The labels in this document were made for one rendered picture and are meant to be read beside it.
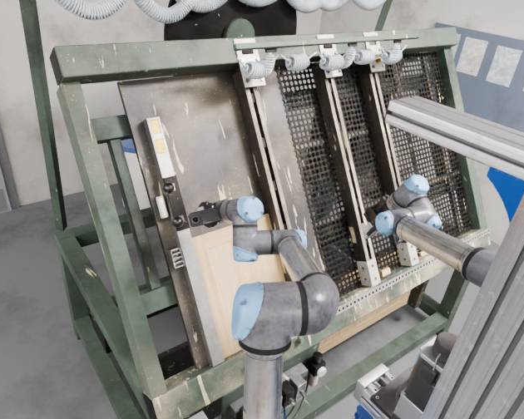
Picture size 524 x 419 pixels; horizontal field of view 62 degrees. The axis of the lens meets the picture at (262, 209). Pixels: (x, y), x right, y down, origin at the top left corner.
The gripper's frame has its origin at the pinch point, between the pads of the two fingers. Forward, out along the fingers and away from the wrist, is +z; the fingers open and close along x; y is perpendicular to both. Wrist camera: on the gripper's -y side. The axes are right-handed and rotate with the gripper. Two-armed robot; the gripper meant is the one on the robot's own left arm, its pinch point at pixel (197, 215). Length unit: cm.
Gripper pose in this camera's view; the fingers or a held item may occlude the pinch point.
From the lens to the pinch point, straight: 155.6
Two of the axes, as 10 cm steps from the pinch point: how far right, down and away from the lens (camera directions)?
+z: -5.4, 0.6, 8.4
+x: -2.4, -9.7, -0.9
